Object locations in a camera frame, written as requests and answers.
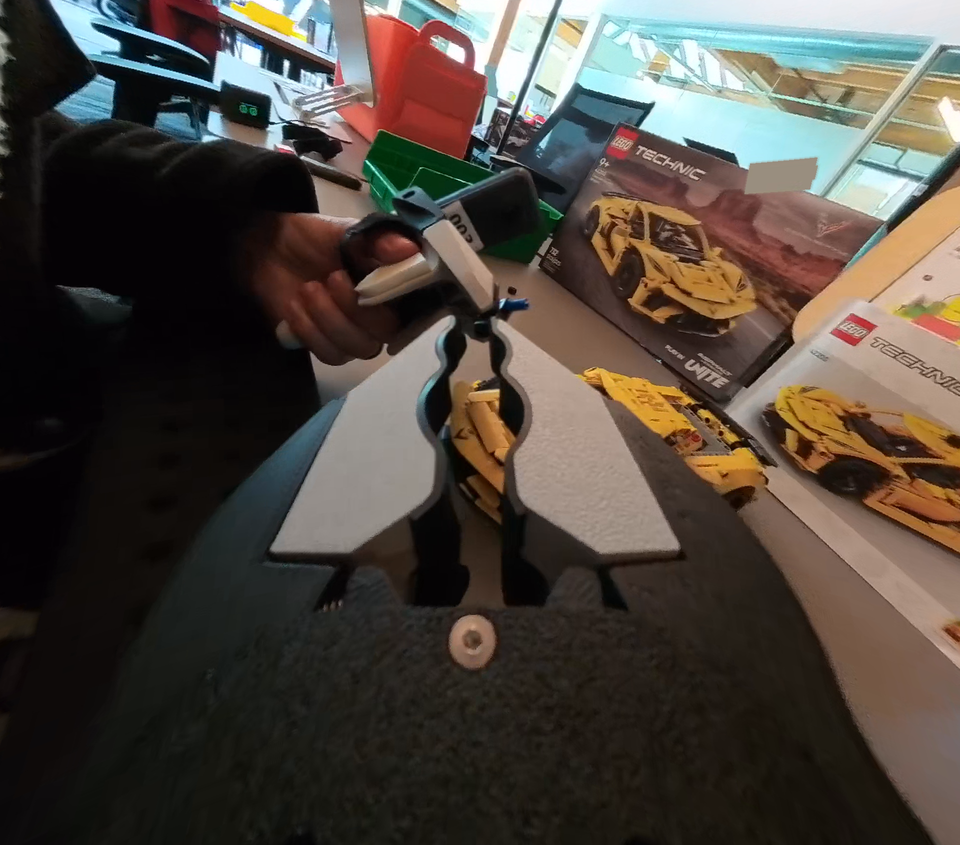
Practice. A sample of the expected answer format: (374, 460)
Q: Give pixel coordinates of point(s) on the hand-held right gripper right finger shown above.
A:
(592, 477)

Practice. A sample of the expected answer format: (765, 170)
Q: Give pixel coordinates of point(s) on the dark toy car box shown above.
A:
(787, 245)

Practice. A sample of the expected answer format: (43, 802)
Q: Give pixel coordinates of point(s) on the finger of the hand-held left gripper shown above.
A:
(465, 267)

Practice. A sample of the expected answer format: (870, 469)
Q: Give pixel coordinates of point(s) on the instruction sheet on cardboard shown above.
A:
(862, 260)

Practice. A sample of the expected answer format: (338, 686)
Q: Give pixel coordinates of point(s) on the dark brown flat bar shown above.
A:
(334, 172)

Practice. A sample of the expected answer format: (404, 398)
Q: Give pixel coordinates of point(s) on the black monitor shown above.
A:
(709, 151)

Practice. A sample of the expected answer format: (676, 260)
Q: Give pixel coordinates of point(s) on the black pin blue tip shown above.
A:
(514, 305)

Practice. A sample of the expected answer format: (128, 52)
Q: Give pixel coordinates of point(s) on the black box green lights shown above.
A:
(245, 106)

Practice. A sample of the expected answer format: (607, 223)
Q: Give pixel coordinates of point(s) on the yellow toy brick car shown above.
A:
(675, 417)

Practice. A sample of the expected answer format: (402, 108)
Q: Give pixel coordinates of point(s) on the car picture instruction booklet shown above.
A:
(825, 530)

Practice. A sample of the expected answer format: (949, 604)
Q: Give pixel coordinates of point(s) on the green plastic bin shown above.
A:
(420, 170)

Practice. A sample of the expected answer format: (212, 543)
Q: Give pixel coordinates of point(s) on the person's left forearm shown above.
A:
(187, 207)

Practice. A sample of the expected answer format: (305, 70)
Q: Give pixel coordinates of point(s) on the small red bin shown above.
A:
(180, 20)

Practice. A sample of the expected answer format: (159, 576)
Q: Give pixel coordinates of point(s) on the person's left hand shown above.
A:
(300, 275)

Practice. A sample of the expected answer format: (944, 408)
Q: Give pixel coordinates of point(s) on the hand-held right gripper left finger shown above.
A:
(360, 477)

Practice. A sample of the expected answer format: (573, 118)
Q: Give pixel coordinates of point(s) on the black office chair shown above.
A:
(150, 57)

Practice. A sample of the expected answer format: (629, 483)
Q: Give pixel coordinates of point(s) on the black bag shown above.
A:
(311, 141)

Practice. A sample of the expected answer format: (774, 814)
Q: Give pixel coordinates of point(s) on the black mesh chair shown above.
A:
(577, 132)

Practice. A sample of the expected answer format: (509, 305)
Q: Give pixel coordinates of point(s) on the red plastic tote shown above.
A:
(435, 95)

